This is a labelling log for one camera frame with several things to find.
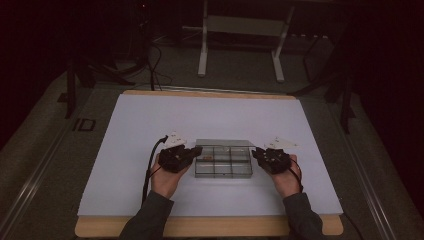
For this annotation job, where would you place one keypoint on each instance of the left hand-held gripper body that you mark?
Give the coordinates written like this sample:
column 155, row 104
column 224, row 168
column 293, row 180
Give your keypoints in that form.
column 175, row 159

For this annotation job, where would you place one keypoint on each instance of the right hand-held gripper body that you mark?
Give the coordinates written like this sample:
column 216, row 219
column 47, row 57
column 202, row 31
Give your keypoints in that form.
column 275, row 160

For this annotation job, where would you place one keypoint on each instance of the clear plastic compartment box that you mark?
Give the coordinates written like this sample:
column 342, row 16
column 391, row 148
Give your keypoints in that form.
column 223, row 163

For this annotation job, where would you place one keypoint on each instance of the person's right hand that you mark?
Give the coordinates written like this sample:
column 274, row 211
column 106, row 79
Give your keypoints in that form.
column 287, row 181

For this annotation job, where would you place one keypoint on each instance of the person's left hand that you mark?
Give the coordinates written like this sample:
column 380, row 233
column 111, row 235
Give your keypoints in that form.
column 165, row 181

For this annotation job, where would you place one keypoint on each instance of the white table mat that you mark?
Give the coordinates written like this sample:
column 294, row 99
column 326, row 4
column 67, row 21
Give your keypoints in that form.
column 206, row 116

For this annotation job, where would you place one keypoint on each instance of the silver metal bar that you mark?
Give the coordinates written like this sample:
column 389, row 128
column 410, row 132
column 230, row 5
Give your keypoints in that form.
column 213, row 89

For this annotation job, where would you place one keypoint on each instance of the black tripod stand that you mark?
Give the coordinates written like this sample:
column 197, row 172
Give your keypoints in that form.
column 340, row 90
column 80, row 76

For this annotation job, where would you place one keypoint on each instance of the metal floor rail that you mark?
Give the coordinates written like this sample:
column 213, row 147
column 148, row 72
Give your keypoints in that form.
column 370, row 180
column 30, row 186

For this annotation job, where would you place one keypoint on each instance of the white metal desk frame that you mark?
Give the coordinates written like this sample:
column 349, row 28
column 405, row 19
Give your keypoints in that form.
column 243, row 26

